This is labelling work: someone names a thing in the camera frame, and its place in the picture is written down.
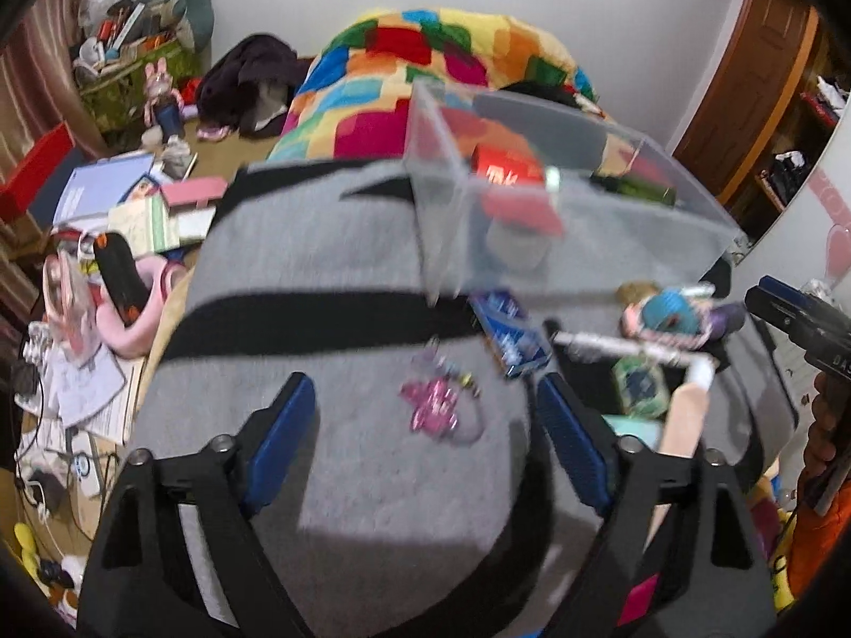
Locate dark blue folder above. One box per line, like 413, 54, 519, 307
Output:
27, 146, 101, 223

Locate green square keychain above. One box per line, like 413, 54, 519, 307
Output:
610, 355, 668, 419

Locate blue and pink knit pouch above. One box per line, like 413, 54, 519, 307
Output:
618, 282, 715, 350

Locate person's right hand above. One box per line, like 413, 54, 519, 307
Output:
802, 368, 851, 488

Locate purple plush item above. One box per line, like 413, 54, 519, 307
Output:
705, 302, 749, 340

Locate pile of white papers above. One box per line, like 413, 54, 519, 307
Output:
13, 346, 144, 446

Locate red box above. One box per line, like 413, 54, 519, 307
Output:
0, 123, 77, 223

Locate white patterned pen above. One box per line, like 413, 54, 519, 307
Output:
552, 329, 696, 370

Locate grey-green pillow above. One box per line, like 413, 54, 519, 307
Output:
129, 0, 215, 54

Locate green glass bottle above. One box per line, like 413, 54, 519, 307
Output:
545, 166, 679, 208

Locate clear pink bag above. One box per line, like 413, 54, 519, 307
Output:
41, 253, 101, 366

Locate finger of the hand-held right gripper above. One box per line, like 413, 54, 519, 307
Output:
745, 286, 825, 355
760, 275, 851, 332

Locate green bag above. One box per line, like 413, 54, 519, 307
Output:
80, 40, 204, 140

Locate pink flat box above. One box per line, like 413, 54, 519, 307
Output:
163, 177, 228, 210

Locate black and orange device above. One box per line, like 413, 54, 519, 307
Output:
93, 232, 153, 328

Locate person's right forearm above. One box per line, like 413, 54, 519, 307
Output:
778, 472, 851, 612

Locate light blue book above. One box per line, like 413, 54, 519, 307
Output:
53, 152, 157, 227

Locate pink bunny toy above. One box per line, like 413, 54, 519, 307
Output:
143, 60, 187, 137

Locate wooden door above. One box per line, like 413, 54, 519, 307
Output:
671, 0, 822, 207

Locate brown curtain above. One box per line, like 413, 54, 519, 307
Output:
0, 0, 107, 320

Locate pink headphones with black pouch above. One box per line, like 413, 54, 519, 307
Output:
93, 259, 190, 360

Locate blue packet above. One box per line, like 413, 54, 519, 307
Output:
469, 289, 556, 380

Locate wooden open shelf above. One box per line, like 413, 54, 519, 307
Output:
754, 6, 851, 214

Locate beige tube with white cap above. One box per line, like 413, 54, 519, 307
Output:
648, 355, 720, 546

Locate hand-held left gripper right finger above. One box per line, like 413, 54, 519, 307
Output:
535, 372, 779, 638

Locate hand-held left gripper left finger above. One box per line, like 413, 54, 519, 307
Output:
76, 372, 316, 638

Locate green and white book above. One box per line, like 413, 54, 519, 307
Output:
106, 196, 183, 257

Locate colourful patchwork quilt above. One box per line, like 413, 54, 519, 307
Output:
269, 6, 619, 164

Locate pink star keychain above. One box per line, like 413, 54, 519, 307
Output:
399, 339, 486, 446

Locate clear plastic box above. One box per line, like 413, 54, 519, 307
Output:
402, 76, 749, 307

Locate dark purple clothes pile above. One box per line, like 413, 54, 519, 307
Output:
198, 33, 313, 137

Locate red packet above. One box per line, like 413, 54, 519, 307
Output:
471, 144, 565, 238

